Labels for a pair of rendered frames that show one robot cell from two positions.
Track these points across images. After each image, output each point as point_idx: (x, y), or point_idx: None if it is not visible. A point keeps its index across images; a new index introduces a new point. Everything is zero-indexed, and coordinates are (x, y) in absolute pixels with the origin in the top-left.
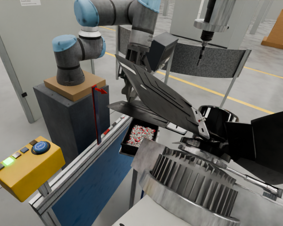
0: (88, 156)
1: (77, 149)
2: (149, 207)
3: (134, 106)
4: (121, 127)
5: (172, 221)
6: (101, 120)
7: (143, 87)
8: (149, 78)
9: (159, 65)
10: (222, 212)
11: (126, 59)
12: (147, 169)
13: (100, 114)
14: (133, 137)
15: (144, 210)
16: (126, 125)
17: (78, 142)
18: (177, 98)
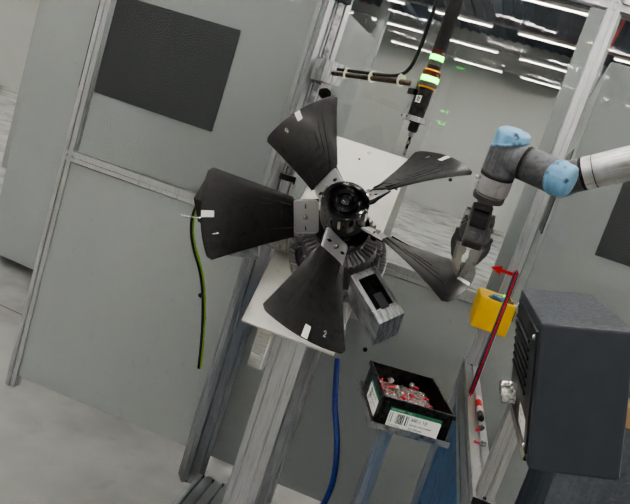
0: (466, 383)
1: (519, 491)
2: (379, 218)
3: (444, 264)
4: (463, 432)
5: None
6: (536, 497)
7: (426, 157)
8: (431, 167)
9: (512, 379)
10: None
11: (460, 170)
12: (383, 262)
13: (545, 473)
14: (420, 400)
15: (383, 211)
16: (459, 457)
17: (526, 476)
18: (403, 177)
